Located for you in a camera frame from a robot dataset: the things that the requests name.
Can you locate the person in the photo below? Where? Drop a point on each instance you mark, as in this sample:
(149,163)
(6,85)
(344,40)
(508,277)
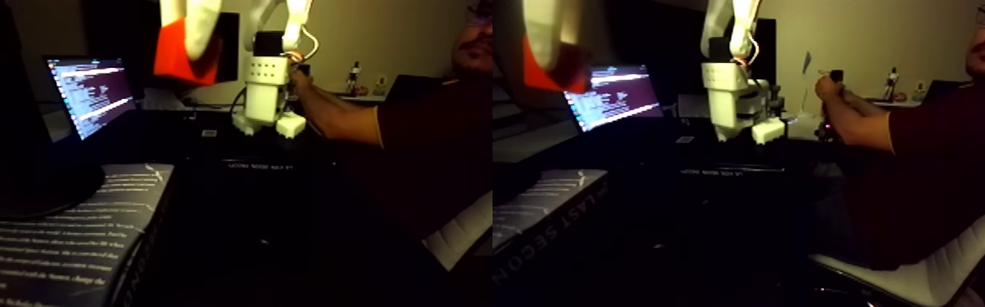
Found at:
(956,154)

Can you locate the black box with white lettering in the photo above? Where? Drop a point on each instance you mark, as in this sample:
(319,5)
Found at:
(257,164)

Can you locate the black wide monitor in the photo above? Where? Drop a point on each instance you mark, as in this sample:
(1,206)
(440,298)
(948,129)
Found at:
(115,34)

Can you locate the black book with white text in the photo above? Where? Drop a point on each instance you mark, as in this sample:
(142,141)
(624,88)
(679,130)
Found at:
(46,249)

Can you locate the open laptop with lit screen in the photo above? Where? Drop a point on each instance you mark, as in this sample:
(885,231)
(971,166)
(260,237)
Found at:
(94,90)

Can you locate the small figurine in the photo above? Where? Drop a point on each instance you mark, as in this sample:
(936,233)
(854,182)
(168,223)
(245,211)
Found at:
(891,83)

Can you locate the white papers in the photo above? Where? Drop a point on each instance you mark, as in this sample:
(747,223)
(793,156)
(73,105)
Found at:
(162,99)

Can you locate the person's hand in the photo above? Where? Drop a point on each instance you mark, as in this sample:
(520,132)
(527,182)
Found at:
(861,100)
(829,99)

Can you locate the small white card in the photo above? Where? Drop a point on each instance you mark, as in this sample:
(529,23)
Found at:
(209,133)

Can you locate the dark leader arm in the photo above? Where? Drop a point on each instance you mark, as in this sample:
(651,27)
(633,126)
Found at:
(835,75)

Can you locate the white chair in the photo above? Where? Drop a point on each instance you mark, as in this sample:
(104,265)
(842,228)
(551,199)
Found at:
(930,279)

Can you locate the red cube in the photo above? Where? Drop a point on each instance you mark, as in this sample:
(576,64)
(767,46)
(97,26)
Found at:
(171,62)

